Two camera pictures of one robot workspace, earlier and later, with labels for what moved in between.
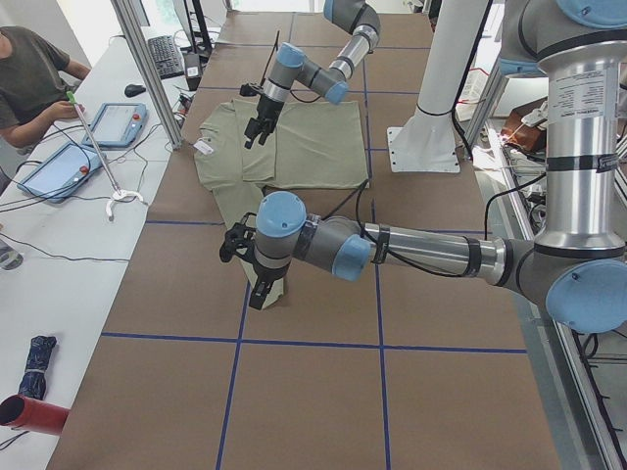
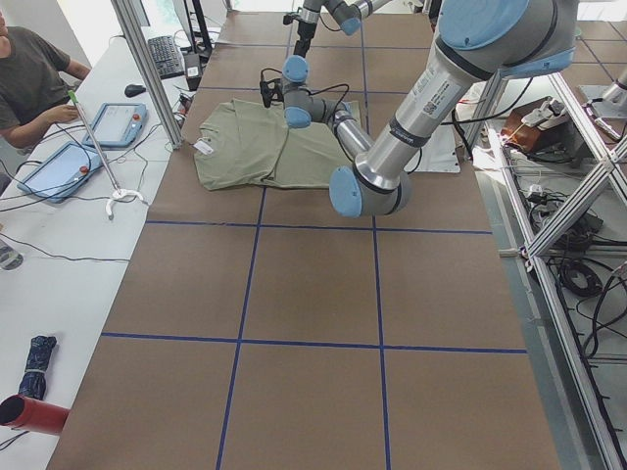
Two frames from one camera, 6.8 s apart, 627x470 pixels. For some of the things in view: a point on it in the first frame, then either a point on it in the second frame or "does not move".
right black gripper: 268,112 → 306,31
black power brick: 193,70 does not move
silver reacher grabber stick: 119,193 does not move
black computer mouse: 131,90 does not move
